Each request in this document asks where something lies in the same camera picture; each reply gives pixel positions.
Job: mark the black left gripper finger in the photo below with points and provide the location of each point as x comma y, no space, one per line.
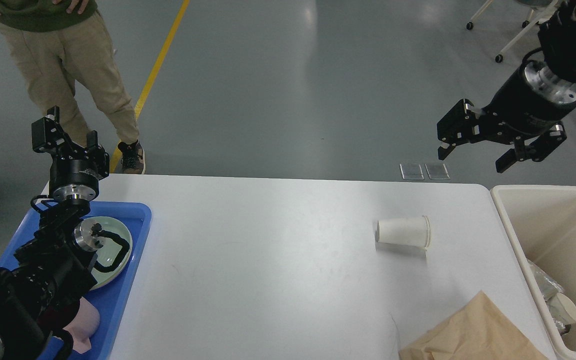
96,155
48,137

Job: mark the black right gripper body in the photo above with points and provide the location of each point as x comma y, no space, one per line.
528,110

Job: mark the paper cup in bin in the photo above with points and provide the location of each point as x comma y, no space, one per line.
562,308

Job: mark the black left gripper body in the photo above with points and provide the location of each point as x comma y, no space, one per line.
72,179

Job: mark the mint green plate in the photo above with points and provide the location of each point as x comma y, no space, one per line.
111,252

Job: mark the white paper cup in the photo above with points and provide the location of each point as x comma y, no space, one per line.
414,232

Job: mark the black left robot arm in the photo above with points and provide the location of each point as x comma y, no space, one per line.
55,267

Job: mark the aluminium foil tray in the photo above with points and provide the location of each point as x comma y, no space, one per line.
546,284

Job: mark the blue plastic tray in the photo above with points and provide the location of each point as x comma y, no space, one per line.
110,300

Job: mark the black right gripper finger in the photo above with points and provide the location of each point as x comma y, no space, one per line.
463,123
536,151

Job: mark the beige plastic bin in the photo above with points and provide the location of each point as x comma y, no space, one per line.
540,222

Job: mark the pink mug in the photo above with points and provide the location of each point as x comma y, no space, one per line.
81,320

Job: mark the clear floor marker plate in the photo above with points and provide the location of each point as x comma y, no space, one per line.
411,171

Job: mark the brown paper bag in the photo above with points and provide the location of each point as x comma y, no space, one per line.
477,331

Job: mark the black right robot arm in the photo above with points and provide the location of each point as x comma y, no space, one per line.
557,38

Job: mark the person in khaki trousers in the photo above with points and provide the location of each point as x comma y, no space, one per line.
57,44

